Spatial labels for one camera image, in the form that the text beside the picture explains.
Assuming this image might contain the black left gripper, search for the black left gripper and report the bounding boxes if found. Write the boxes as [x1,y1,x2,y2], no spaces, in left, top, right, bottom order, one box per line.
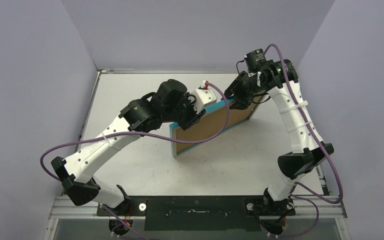
[163,92,206,131]

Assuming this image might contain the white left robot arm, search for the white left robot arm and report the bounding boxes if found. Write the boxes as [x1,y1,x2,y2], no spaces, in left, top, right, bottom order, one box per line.
[51,79,217,216]

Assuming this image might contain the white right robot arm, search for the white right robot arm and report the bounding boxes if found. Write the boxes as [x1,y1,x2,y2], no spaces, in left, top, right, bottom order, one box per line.
[224,49,334,215]

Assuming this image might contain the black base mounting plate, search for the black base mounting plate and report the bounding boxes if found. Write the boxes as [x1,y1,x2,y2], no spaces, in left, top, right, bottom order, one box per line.
[95,195,296,232]

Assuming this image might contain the aluminium front rail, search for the aluminium front rail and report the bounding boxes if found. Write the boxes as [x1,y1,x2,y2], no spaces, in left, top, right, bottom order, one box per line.
[49,195,347,220]

